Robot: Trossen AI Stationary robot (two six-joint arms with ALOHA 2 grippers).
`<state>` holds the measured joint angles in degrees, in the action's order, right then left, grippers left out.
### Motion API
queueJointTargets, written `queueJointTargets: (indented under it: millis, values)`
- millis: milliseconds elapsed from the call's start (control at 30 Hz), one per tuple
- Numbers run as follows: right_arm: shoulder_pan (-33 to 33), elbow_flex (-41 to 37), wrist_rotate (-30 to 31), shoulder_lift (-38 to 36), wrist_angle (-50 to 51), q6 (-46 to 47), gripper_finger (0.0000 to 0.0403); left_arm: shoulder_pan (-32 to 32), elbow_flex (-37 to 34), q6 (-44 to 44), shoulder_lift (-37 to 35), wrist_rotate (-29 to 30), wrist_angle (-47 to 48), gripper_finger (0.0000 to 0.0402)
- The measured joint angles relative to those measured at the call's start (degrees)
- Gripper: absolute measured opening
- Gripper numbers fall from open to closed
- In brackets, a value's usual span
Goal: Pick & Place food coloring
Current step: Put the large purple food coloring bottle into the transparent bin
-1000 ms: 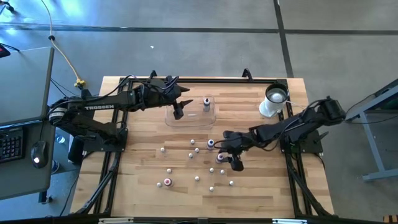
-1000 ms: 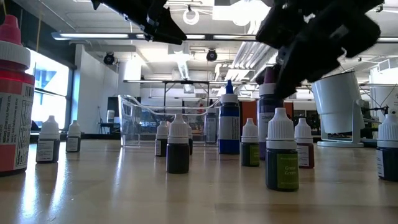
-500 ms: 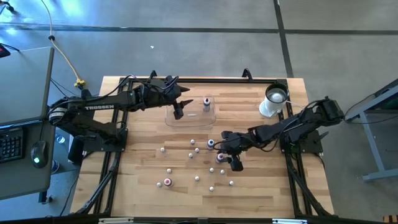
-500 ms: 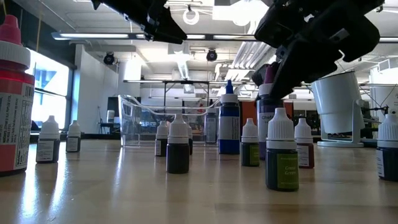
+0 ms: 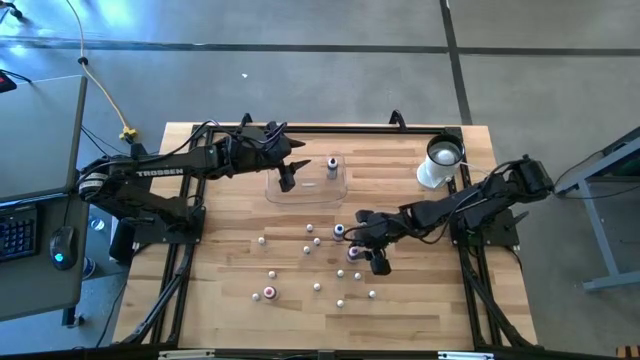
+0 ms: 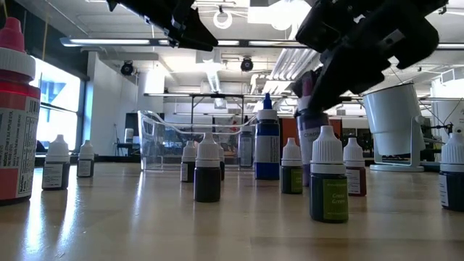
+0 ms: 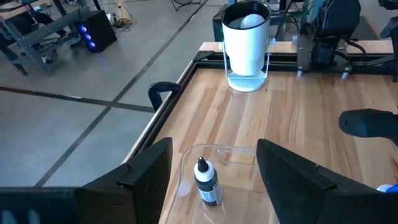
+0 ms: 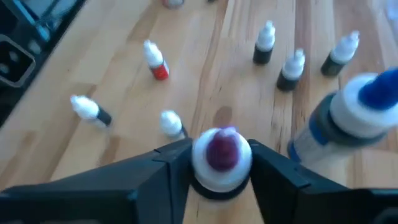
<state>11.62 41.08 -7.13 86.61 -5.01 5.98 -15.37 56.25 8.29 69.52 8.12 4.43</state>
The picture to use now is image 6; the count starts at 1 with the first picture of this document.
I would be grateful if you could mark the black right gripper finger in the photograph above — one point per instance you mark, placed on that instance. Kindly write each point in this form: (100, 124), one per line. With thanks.
(348, 72)
(298, 86)

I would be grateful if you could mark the small dark blue dropper bottle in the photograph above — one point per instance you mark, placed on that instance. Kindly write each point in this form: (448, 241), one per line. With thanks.
(453, 188)

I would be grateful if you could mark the small dark purple dropper bottle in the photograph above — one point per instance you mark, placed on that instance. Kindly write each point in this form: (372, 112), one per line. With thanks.
(207, 185)

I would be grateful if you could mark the large red food colouring bottle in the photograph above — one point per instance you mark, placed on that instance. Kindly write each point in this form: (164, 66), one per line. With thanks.
(18, 127)

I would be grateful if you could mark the black monitor screen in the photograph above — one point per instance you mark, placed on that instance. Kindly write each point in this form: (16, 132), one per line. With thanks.
(131, 121)

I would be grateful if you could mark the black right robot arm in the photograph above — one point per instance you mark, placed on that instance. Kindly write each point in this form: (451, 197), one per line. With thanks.
(417, 7)

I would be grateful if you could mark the small grass green label bottle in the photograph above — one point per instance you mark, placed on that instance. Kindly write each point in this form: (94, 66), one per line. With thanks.
(326, 203)

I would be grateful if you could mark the small red-brown dropper bottle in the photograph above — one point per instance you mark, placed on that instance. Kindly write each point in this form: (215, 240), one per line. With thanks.
(357, 181)

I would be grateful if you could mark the orange partition panel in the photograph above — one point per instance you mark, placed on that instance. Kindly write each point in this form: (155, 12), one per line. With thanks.
(290, 127)

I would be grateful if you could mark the clear plastic bin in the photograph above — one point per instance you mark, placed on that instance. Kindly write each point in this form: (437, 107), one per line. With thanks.
(163, 152)

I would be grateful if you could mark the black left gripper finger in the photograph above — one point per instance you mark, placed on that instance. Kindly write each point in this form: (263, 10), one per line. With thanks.
(195, 36)

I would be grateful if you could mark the black ceiling spotlight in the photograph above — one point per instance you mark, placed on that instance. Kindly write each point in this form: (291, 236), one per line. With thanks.
(247, 64)
(127, 68)

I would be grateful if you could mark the large purple food colouring bottle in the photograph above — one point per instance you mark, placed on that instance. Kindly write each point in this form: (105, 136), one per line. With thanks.
(313, 145)

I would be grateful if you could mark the large blue food colouring bottle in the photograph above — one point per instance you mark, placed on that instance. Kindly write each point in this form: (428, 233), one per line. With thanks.
(267, 145)

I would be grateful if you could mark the small green dropper bottle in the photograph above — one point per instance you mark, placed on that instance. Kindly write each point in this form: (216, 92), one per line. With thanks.
(290, 181)

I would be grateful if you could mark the dark cloth bundle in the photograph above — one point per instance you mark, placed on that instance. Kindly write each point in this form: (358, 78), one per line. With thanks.
(40, 148)

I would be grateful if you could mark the black clamp rod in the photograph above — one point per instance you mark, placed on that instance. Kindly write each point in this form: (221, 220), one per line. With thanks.
(440, 127)

